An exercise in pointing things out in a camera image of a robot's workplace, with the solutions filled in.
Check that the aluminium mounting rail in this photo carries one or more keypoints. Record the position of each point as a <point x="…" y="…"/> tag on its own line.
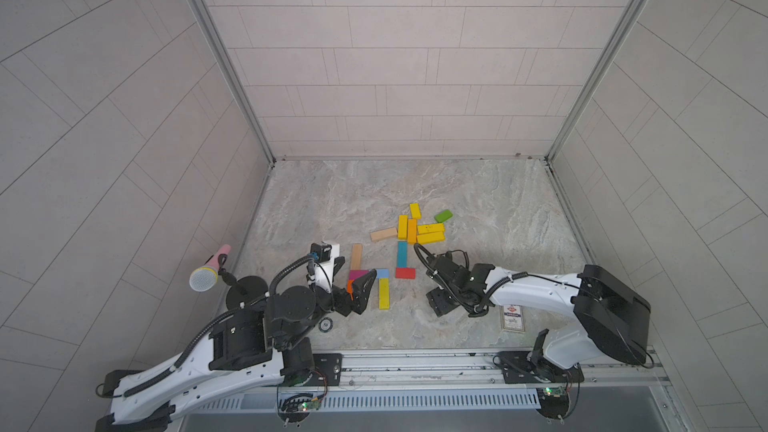
<point x="385" y="369"/>

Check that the natural wood block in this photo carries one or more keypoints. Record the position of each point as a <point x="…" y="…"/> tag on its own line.
<point x="384" y="234"/>
<point x="356" y="257"/>

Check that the red block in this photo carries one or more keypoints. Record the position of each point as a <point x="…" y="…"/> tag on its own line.
<point x="405" y="273"/>

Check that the green block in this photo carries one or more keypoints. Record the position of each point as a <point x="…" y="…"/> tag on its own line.
<point x="443" y="216"/>

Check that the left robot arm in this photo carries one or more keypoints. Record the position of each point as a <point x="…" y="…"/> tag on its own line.
<point x="260" y="341"/>

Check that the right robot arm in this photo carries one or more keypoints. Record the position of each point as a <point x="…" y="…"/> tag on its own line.
<point x="607" y="317"/>

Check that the black microphone stand base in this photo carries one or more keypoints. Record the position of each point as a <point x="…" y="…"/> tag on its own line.
<point x="246" y="290"/>

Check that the magenta block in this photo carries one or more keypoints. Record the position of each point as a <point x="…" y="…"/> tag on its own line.
<point x="355" y="274"/>

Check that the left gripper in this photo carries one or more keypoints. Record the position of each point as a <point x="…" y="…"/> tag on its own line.
<point x="345" y="306"/>

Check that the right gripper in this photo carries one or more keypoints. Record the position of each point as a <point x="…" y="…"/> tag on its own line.
<point x="436" y="303"/>

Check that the playing card box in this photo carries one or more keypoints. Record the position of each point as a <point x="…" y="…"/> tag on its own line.
<point x="512" y="318"/>

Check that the upright yellow block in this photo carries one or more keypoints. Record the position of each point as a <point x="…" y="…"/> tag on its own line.
<point x="402" y="228"/>

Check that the left circuit board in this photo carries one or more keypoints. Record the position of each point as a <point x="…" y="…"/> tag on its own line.
<point x="297" y="408"/>

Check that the teal block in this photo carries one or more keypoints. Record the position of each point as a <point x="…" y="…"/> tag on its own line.
<point x="402" y="255"/>

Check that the small yellow block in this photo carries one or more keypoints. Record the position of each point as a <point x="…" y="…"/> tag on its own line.
<point x="415" y="211"/>

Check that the right circuit board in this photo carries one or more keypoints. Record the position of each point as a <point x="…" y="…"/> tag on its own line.
<point x="554" y="403"/>

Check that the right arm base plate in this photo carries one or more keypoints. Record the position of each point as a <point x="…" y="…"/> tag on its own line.
<point x="518" y="368"/>

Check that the circuit board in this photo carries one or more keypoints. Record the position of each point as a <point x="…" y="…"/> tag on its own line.
<point x="297" y="408"/>
<point x="554" y="403"/>

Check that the amber orange block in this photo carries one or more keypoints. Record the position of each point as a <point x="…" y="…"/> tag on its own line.
<point x="412" y="231"/>

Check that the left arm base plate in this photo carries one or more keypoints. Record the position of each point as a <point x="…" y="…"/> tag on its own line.
<point x="328" y="368"/>

